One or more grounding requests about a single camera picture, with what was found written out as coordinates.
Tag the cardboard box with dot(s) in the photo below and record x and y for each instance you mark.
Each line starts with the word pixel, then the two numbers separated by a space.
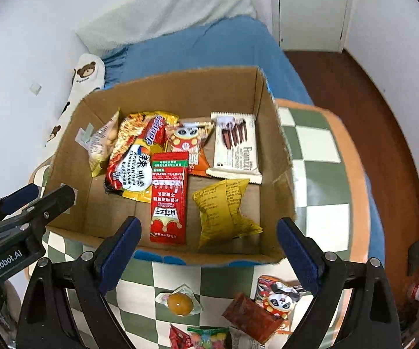
pixel 213 91

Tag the white snack packet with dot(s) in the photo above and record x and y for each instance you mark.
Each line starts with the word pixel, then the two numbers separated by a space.
pixel 240 342

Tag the grey-white pillow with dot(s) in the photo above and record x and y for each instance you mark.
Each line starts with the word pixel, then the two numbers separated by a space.
pixel 158 14

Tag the brown dried meat packet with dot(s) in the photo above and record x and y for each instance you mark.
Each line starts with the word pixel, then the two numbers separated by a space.
pixel 253 316

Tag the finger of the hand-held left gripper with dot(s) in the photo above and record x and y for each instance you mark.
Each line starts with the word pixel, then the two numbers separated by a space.
pixel 17 196
pixel 51 200

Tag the bear print pillow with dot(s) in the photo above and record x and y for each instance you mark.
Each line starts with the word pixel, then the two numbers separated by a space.
pixel 86 76

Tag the braised egg packet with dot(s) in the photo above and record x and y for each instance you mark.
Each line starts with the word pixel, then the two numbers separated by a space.
pixel 178 302

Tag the long red snack packet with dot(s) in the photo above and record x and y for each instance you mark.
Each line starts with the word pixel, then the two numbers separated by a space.
pixel 168 196

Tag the white door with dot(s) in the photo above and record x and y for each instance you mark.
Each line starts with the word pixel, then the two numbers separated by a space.
pixel 311 7

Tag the small dark object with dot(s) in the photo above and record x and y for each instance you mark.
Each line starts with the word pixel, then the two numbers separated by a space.
pixel 415 258

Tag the white wall socket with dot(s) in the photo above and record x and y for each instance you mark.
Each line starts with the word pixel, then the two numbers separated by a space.
pixel 35 88

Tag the small red triangular packet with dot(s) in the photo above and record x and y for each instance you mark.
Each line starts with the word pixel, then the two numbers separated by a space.
pixel 180 340

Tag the orange panda print packet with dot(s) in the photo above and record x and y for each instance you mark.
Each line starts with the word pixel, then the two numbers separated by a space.
pixel 191 136

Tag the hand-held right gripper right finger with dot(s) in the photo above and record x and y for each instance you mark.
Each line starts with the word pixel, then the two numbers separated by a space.
pixel 298 258

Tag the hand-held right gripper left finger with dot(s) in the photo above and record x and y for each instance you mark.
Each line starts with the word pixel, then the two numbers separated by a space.
pixel 118 258

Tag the clear nut packet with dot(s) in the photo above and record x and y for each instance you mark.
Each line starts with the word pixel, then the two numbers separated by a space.
pixel 102 141

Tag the red yellow noodle packet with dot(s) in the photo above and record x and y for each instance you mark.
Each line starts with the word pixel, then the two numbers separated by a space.
pixel 133 160

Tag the green checkered blanket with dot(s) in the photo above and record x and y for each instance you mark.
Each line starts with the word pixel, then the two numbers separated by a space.
pixel 322 185

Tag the blue bed sheet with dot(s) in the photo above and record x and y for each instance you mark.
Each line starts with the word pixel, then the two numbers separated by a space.
pixel 213 43

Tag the yellow snack packet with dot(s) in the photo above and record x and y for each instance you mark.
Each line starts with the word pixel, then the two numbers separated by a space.
pixel 226 212

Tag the colourful candy packet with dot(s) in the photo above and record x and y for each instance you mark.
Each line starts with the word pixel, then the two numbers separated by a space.
pixel 209 338

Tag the white wafer packet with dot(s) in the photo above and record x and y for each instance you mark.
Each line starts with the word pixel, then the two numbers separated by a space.
pixel 236 152

